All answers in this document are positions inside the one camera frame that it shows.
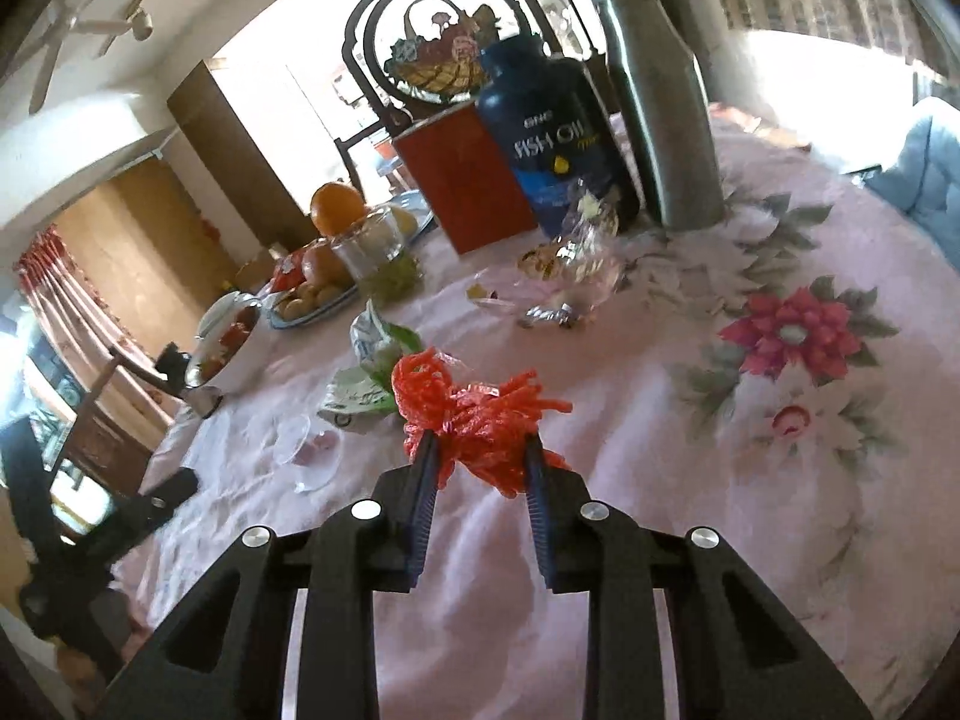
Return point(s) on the round framed basket ornament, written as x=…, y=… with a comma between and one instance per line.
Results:
x=435, y=37

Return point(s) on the white floral enamel bowl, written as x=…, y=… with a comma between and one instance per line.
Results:
x=251, y=360

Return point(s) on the grey metal bottle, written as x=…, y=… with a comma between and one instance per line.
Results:
x=667, y=112

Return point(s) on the clear crinkled plastic wrapper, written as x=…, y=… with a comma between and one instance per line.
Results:
x=577, y=262

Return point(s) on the pink floral tablecloth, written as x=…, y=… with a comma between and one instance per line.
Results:
x=675, y=465

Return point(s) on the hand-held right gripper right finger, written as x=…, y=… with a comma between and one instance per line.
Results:
x=537, y=510

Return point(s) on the pile of red strawberries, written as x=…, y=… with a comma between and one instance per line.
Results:
x=229, y=341

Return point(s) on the red snack packet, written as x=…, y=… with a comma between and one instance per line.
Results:
x=289, y=270

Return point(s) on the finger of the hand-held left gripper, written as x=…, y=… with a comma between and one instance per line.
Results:
x=169, y=491

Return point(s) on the glass cup of tea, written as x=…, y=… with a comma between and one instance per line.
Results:
x=375, y=262

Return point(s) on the red and white box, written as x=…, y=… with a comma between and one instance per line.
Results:
x=472, y=180

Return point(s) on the brown wooden wardrobe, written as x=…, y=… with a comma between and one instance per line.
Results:
x=240, y=157

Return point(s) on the red plastic mesh net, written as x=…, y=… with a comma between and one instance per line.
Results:
x=465, y=420

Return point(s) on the green and white wrapper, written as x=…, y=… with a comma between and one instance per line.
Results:
x=375, y=360

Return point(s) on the white ceiling fan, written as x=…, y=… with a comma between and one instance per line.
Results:
x=97, y=26

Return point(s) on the orange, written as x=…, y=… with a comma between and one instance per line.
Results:
x=337, y=210

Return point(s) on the pile of small brown fruits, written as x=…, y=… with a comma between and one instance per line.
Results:
x=307, y=301

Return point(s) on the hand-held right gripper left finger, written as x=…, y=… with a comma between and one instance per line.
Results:
x=424, y=499

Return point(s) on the red patterned curtain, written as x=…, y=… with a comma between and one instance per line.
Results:
x=82, y=315

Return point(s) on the silver foil wrapper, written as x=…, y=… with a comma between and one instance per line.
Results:
x=547, y=317

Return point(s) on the curved wooden chair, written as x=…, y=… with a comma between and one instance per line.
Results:
x=112, y=420

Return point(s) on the light blue cushion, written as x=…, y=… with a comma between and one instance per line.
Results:
x=926, y=180

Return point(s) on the yellow pear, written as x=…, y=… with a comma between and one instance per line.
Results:
x=406, y=221

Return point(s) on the blue rimmed fruit plate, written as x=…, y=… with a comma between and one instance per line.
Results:
x=300, y=319

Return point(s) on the dark wooden dining chair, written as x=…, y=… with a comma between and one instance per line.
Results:
x=360, y=157

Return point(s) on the clear plastic lid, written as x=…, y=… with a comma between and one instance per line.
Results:
x=307, y=457

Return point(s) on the dark blue supplement bottle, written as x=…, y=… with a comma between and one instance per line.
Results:
x=555, y=135

